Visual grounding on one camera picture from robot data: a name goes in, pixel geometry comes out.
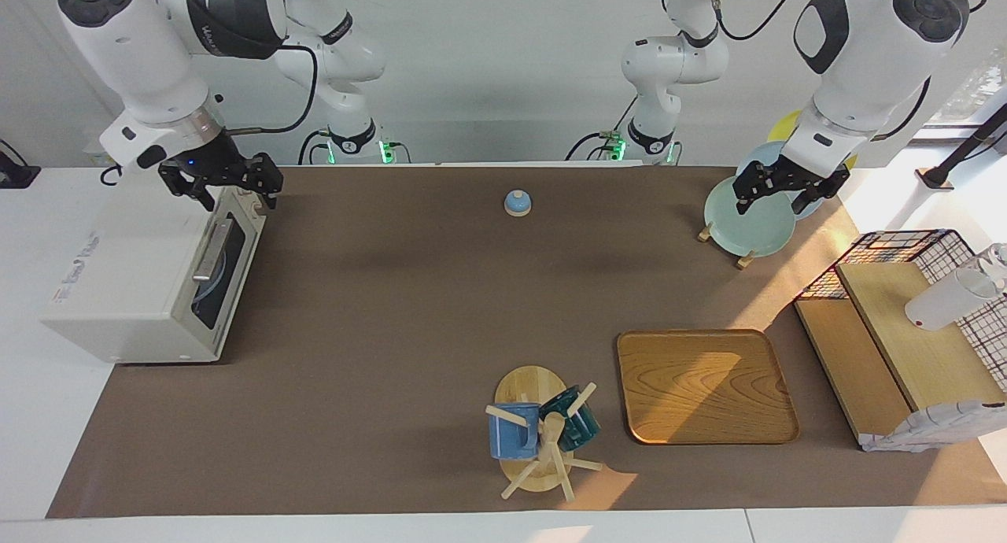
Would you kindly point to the black pole stand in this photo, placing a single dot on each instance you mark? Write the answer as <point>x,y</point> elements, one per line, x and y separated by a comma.
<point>968,145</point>

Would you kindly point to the brown table mat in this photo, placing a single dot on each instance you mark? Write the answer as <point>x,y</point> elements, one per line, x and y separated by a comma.
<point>393,330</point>

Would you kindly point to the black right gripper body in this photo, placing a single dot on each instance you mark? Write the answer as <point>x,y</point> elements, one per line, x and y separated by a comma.
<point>208,161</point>

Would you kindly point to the dark green mug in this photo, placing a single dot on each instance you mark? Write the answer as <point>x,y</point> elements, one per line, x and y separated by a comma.
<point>582,429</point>

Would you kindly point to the pale green plate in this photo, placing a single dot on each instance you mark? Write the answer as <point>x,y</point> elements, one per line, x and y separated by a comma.
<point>755,228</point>

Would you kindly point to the white marbled cloth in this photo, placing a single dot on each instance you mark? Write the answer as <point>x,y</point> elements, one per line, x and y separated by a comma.
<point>936,429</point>

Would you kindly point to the black stand base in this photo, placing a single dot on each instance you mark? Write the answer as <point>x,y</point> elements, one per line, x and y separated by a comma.
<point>16,177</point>

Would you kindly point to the white bottle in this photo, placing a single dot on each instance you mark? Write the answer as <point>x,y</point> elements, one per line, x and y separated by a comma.
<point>944,307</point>

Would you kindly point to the yellow plate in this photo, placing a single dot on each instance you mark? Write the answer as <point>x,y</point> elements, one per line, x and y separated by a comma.
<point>787,126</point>

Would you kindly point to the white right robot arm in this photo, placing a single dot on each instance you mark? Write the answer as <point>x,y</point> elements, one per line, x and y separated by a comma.
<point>142,55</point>

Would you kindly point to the light blue round plate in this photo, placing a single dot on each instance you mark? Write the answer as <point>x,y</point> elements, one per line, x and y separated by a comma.
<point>216,285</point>

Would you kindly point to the cream toaster oven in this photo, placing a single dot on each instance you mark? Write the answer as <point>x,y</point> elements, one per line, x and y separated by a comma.
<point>118,275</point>

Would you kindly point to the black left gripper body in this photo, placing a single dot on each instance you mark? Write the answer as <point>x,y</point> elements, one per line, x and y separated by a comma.
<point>794,173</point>

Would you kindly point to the wooden serving tray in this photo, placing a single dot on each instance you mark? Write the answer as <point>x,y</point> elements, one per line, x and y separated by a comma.
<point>708,386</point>

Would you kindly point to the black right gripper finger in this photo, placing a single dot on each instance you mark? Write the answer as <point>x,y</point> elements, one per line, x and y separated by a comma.
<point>189,185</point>
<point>267,177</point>

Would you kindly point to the wooden plate rack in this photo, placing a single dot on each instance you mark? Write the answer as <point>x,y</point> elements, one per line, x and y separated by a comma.
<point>744,260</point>

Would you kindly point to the light blue racked plate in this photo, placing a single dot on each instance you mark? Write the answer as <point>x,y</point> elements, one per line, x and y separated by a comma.
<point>759,156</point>

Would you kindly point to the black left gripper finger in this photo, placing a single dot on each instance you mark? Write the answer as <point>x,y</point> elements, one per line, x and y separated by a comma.
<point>747,193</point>
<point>822,195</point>

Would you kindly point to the wooden mug tree stand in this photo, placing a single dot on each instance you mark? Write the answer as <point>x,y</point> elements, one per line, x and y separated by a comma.
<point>529,386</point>

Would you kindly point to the blue mug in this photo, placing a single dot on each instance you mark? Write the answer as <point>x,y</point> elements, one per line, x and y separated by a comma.
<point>511,437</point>

